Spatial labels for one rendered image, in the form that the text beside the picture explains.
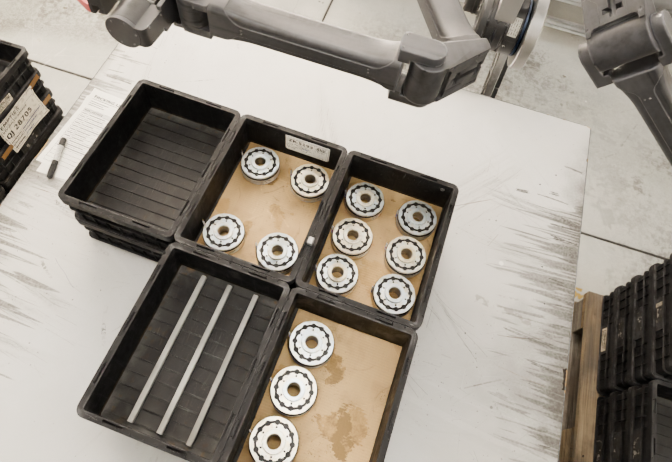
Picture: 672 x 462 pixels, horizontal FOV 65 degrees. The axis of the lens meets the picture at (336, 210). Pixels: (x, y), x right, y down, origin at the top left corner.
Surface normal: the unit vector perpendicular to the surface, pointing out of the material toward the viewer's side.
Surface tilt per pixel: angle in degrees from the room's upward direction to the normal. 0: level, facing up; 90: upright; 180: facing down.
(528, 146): 0
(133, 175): 0
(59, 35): 0
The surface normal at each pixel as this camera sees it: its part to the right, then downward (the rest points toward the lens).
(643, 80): -0.35, 0.79
